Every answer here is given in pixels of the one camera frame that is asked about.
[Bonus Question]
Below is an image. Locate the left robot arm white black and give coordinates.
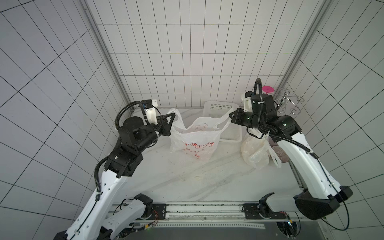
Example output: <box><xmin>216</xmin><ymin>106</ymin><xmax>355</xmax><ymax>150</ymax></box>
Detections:
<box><xmin>55</xmin><ymin>100</ymin><xmax>176</xmax><ymax>240</ymax></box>

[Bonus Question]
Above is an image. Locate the metal glass rack stand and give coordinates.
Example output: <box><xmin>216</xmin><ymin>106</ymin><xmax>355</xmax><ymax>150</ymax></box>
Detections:
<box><xmin>273</xmin><ymin>88</ymin><xmax>305</xmax><ymax>116</ymax></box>

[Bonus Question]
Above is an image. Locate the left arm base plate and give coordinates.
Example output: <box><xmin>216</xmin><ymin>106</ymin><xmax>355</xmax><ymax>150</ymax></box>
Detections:
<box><xmin>142</xmin><ymin>204</ymin><xmax>167</xmax><ymax>221</ymax></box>

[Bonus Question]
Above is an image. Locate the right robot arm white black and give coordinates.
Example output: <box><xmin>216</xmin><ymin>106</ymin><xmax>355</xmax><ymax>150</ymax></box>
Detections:
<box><xmin>229</xmin><ymin>79</ymin><xmax>353</xmax><ymax>220</ymax></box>

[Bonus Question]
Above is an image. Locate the pink wine glass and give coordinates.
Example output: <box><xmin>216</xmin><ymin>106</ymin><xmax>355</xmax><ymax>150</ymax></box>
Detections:
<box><xmin>262</xmin><ymin>86</ymin><xmax>275</xmax><ymax>94</ymax></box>

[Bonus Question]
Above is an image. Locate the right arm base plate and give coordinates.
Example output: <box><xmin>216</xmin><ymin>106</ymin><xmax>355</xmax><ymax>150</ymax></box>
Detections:
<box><xmin>242</xmin><ymin>203</ymin><xmax>286</xmax><ymax>220</ymax></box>

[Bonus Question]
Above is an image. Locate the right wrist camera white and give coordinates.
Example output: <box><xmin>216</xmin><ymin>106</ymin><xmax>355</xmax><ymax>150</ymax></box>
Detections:
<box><xmin>242</xmin><ymin>91</ymin><xmax>256</xmax><ymax>113</ymax></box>

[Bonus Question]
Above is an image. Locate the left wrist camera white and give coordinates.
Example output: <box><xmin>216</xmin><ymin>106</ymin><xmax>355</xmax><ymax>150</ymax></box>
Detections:
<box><xmin>142</xmin><ymin>100</ymin><xmax>158</xmax><ymax>125</ymax></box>

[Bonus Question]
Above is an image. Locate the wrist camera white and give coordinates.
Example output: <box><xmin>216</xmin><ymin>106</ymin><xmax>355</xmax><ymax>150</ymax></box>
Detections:
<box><xmin>242</xmin><ymin>91</ymin><xmax>256</xmax><ymax>113</ymax></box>
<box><xmin>142</xmin><ymin>100</ymin><xmax>158</xmax><ymax>125</ymax></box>

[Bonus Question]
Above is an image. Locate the aluminium mounting rail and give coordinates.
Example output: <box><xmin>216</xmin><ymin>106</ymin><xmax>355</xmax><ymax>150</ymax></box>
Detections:
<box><xmin>129</xmin><ymin>202</ymin><xmax>312</xmax><ymax>228</ymax></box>

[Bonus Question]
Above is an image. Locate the white basket perforated plastic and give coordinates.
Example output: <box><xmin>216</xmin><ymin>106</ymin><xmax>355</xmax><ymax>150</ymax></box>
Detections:
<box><xmin>202</xmin><ymin>101</ymin><xmax>243</xmax><ymax>144</ymax></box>

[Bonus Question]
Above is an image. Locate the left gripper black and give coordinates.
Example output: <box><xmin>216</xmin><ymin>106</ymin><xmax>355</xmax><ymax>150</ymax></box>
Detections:
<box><xmin>136</xmin><ymin>113</ymin><xmax>177</xmax><ymax>152</ymax></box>

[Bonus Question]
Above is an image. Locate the white printed plastic bag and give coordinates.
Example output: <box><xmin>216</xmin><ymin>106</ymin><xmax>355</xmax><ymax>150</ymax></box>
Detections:
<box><xmin>241</xmin><ymin>129</ymin><xmax>282</xmax><ymax>170</ymax></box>

